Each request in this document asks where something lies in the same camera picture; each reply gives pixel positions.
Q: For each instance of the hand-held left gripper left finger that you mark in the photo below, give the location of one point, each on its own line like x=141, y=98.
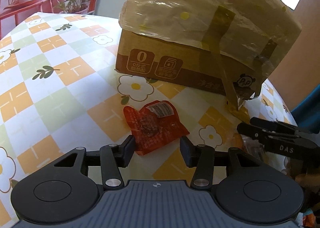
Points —
x=128, y=150

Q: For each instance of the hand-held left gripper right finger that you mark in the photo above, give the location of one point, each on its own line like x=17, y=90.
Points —
x=187, y=152

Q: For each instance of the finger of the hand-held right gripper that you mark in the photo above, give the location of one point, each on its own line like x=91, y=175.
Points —
x=251, y=130
x=262, y=122

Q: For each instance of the small orange snack packet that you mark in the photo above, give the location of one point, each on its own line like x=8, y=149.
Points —
x=251, y=149

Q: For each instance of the small red snack packet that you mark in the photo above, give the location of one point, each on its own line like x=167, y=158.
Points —
x=152, y=125

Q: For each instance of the cardboard box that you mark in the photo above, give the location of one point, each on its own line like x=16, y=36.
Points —
x=160, y=55

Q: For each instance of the checkered floral tablecloth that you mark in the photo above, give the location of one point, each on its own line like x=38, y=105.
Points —
x=62, y=88

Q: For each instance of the clear plastic bag liner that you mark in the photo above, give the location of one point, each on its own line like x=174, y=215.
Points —
x=175, y=13

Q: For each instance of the wooden door frame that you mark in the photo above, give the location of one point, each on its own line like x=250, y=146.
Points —
x=305, y=55

